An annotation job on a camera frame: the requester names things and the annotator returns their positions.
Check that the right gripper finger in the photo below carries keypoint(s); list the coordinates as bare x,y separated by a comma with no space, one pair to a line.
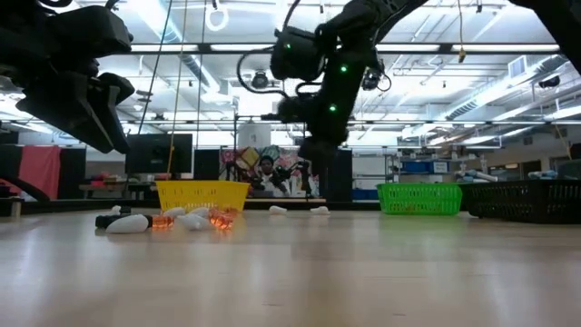
318,150

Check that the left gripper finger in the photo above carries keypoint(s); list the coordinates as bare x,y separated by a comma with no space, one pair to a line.
115,100
72,113

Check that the white ghost decoration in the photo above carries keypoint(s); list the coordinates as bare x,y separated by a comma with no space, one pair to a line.
193,221
199,211
319,211
115,211
127,224
278,210
174,212

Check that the translucent orange pumpkin decoration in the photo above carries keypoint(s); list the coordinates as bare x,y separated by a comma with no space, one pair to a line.
162,221
221,220
235,211

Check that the small black robot arm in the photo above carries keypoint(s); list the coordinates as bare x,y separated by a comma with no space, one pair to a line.
295,177

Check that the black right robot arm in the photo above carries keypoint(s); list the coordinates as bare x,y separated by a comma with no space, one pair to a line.
363,18

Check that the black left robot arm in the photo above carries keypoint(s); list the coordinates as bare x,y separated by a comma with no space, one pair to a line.
18,5

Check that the tall black cabinet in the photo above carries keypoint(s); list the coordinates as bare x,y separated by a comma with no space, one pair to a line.
336,181

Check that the person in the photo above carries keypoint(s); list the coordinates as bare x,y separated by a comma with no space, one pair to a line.
268,165

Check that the blue crate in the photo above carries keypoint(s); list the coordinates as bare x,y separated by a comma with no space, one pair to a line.
365,194

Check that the orange red cloth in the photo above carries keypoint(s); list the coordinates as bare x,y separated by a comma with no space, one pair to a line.
40,172

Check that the blue storage bin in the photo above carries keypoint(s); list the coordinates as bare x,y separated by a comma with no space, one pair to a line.
417,167

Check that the green plastic basket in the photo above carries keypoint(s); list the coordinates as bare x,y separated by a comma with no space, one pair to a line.
420,200

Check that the yellow plastic basket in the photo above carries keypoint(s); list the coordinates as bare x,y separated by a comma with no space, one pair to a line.
202,195

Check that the white fabric roll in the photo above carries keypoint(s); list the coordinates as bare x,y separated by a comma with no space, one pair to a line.
476,175

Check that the black plastic basket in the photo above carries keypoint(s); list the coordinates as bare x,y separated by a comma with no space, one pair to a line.
522,202

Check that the black ceiling speaker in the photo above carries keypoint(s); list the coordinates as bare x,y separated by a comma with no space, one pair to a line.
549,82

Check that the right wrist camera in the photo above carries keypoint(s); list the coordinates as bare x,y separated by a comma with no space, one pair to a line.
292,109

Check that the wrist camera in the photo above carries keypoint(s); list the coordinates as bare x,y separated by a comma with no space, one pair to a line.
95,32
292,109

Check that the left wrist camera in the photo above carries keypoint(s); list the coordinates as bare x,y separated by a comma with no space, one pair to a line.
95,32

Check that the black stand frame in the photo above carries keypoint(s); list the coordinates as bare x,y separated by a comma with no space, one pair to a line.
247,117

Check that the black ceiling camera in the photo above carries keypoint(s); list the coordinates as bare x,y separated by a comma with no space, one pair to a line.
259,80

